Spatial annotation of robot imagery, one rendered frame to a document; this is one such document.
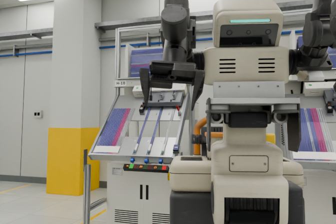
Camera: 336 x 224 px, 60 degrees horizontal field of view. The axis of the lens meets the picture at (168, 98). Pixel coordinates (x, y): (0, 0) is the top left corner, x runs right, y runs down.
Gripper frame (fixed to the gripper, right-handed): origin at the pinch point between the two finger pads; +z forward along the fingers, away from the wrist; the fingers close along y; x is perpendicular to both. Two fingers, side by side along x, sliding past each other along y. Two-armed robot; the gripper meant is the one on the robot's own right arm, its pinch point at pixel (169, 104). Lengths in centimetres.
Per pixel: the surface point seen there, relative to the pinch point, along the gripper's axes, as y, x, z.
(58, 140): -167, 309, -138
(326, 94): 109, 126, -107
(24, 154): -254, 392, -148
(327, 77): 112, 125, -123
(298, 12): 90, 103, -173
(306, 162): 82, 122, -48
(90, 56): -139, 256, -250
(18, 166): -262, 404, -132
